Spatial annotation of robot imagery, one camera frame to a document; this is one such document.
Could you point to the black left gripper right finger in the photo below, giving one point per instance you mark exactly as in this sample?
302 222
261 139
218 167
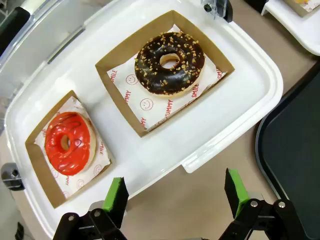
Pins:
252 212

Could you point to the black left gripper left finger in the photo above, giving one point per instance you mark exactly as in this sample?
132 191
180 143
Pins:
113 203

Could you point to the red glazed donut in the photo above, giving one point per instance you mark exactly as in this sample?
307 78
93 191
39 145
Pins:
70 142

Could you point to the brown cardboard donut tray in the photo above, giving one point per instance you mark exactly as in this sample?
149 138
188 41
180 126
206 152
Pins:
306 6
50 160
165 75

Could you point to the dark green serving tray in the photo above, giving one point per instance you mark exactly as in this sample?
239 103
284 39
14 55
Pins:
295 135

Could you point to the chocolate donut with nuts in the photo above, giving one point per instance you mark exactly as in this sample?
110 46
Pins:
170 64

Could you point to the white printed paper liner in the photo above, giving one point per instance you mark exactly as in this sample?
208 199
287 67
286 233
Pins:
100 160
140 100

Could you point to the clear hinge clip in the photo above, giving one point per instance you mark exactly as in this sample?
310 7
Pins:
217 8
12 176

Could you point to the white plastic container base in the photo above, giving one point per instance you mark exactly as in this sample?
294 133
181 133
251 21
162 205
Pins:
225 105
300 27

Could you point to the clear plastic container lid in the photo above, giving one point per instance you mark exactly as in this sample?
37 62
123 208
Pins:
37 50

